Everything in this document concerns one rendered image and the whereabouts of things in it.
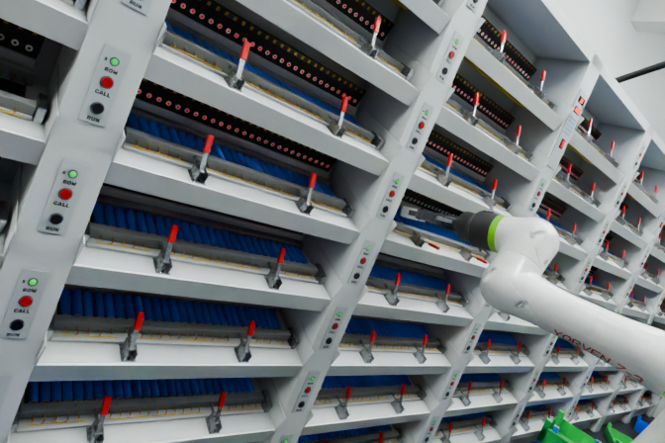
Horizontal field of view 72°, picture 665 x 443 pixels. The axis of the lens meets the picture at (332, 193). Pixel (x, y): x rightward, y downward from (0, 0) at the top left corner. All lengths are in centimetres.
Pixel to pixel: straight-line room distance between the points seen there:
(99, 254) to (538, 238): 88
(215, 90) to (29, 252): 40
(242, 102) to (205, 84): 8
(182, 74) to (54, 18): 19
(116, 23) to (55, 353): 58
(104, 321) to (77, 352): 7
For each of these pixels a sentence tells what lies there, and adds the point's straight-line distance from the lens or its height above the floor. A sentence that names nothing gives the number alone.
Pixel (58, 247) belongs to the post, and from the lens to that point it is 87.
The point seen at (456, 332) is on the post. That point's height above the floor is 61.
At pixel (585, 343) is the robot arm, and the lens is 103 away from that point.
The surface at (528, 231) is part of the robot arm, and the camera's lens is 108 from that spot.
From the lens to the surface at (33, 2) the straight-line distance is 80.
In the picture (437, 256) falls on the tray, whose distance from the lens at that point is 142.
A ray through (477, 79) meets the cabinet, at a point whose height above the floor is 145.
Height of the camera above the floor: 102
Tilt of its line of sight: 4 degrees down
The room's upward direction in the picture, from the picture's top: 23 degrees clockwise
